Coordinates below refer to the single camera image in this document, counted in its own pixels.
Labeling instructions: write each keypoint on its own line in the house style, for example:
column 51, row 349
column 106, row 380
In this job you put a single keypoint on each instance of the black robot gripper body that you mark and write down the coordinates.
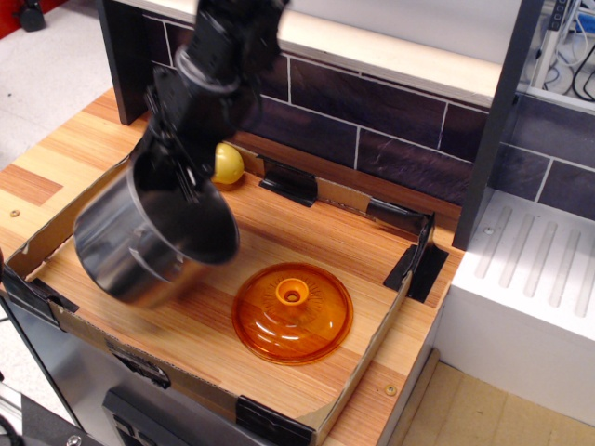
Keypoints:
column 190, row 118

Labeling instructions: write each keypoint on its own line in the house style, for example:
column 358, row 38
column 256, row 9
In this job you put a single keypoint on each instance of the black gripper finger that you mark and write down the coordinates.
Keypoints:
column 152, row 168
column 193, row 189

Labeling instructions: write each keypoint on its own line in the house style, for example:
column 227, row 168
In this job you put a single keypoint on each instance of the stainless steel pot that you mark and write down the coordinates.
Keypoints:
column 143, row 247

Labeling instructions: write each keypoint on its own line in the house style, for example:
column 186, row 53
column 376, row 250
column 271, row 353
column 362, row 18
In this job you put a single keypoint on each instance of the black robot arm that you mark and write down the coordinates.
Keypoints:
column 231, row 38

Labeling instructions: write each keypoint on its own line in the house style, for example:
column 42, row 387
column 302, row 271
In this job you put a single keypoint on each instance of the orange transparent pot lid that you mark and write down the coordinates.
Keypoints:
column 292, row 313

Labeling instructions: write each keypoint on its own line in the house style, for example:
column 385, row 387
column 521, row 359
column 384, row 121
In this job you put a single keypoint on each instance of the yellow toy potato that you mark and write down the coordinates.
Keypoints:
column 229, row 165

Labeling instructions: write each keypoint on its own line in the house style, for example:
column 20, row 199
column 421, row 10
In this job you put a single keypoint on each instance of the black object on floor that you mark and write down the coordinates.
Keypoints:
column 30, row 16

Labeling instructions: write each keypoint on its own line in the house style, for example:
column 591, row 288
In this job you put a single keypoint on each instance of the light wooden shelf ledge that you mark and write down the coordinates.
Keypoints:
column 435, row 71

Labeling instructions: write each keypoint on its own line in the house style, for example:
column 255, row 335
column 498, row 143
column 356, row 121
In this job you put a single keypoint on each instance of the white ribbed drainboard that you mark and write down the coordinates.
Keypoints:
column 534, row 259

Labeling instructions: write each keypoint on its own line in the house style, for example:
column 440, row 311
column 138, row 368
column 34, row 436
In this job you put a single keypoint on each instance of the dark grey vertical post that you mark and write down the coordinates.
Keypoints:
column 479, row 190

